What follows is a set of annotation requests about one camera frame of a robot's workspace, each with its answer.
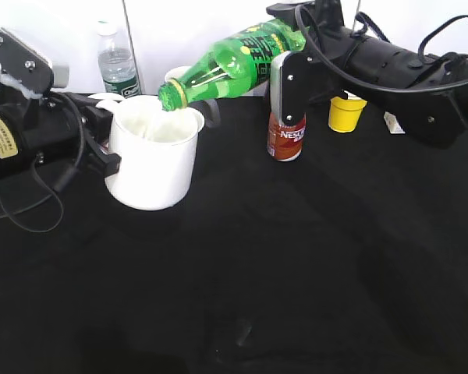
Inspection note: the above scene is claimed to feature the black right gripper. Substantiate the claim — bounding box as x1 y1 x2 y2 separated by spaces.
265 2 459 125

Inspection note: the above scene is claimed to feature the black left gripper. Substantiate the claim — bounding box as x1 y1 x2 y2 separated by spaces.
7 91 121 178

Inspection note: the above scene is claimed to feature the green soda bottle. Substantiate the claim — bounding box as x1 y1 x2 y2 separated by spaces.
158 19 306 111

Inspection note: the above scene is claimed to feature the white ceramic mug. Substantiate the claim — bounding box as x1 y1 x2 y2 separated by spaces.
96 95 205 210

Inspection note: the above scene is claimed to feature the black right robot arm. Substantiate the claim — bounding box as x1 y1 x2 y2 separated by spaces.
266 1 468 149

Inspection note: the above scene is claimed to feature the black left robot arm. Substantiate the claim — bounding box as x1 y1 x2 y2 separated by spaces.
0 89 121 178

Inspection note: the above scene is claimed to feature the yellow paper cup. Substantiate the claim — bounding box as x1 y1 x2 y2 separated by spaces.
328 97 367 133

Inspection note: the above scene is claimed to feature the clear water bottle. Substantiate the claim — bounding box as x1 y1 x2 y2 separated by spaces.
97 20 142 98

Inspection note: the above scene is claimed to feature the brown Nescafe coffee bottle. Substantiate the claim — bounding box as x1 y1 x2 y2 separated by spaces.
267 113 306 162

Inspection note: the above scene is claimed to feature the grey ceramic mug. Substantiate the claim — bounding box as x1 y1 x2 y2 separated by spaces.
164 65 222 129

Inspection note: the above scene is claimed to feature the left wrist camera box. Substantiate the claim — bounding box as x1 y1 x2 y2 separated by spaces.
0 27 69 98

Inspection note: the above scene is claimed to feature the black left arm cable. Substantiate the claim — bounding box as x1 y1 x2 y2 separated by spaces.
0 93 87 234

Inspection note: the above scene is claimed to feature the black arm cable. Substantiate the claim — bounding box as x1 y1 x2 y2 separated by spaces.
296 2 468 94
0 93 87 234

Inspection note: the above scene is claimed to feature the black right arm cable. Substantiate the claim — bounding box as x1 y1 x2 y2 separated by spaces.
296 2 468 94

